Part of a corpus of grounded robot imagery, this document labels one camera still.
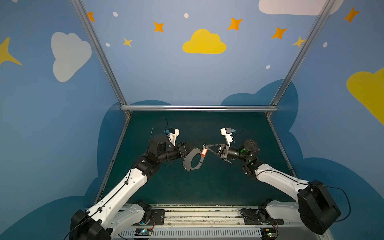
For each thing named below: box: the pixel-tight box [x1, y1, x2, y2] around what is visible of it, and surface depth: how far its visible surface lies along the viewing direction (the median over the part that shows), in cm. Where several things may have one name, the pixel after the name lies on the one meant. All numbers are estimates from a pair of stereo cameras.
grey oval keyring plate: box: [182, 147, 205, 171], surface depth 96 cm
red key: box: [201, 147, 209, 157], surface depth 72 cm
